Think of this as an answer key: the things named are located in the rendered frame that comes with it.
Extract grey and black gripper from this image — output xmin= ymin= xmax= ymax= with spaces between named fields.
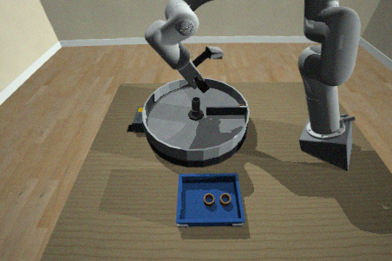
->
xmin=177 ymin=54 xmax=209 ymax=94

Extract blue crate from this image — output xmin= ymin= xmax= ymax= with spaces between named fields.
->
xmin=176 ymin=173 xmax=245 ymax=228

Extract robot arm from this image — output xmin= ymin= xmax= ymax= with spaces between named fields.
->
xmin=145 ymin=0 xmax=361 ymax=140

